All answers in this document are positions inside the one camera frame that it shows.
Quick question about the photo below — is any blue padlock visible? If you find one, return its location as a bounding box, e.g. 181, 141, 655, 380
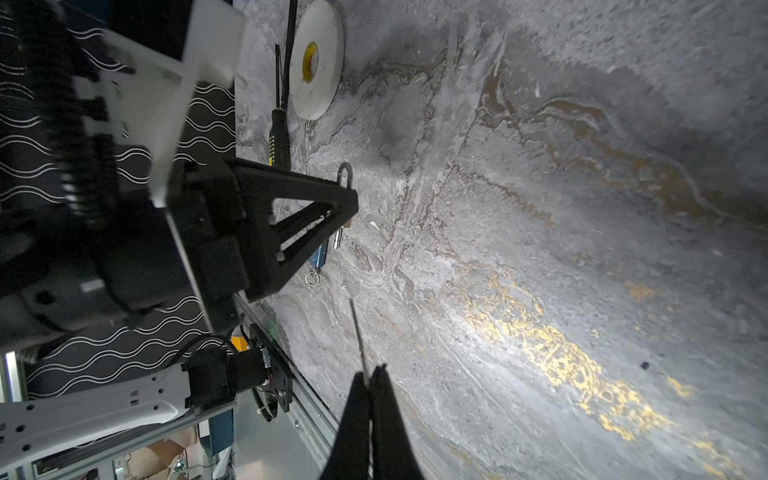
304, 160, 355, 288

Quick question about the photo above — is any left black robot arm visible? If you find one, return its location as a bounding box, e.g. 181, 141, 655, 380
1, 1, 358, 352

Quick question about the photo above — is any silver key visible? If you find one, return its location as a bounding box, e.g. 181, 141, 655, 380
349, 298, 370, 389

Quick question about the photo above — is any black yellow screwdriver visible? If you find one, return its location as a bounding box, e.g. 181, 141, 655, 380
268, 44, 291, 171

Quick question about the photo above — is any brass padlock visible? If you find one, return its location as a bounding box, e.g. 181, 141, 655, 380
333, 220, 351, 249

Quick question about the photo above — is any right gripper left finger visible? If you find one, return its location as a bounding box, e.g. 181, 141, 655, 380
320, 372, 371, 480

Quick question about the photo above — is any black hex key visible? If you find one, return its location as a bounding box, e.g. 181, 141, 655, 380
281, 0, 298, 110

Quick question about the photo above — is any white tape roll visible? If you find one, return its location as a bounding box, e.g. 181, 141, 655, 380
289, 0, 345, 120

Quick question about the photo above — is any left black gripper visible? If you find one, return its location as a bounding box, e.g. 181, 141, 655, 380
89, 158, 359, 332

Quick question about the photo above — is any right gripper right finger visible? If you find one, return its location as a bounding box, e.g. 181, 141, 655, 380
370, 364, 424, 479

